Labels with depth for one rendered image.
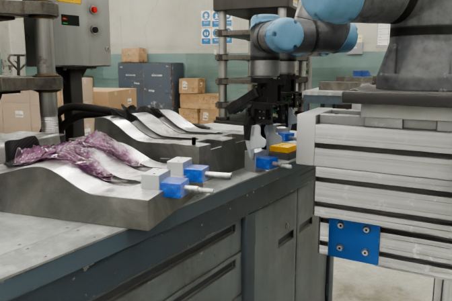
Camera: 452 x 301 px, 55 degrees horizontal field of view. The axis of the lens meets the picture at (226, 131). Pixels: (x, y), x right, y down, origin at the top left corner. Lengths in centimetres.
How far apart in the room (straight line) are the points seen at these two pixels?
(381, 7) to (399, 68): 10
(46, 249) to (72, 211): 12
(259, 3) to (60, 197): 443
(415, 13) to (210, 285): 78
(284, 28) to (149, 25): 799
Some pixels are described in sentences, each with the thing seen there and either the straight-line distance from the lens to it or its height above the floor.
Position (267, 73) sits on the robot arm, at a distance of 107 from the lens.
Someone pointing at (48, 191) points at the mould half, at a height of 85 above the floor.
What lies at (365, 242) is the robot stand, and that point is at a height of 77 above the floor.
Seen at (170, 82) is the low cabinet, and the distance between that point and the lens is 804.
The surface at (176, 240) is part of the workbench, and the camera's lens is 97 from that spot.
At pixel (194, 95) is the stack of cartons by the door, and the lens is 794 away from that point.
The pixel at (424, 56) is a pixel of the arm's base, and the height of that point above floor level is 109.
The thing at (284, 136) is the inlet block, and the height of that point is 83.
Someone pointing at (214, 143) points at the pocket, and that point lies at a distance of 109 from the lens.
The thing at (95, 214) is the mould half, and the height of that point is 82.
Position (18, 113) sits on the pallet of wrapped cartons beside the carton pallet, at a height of 55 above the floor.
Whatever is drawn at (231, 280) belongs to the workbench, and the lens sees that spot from 122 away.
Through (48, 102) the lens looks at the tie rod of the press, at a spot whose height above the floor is 95.
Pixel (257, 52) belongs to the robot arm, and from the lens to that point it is 107.
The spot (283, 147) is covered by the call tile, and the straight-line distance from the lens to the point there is 129.
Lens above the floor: 108
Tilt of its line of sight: 9 degrees down
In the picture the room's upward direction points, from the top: straight up
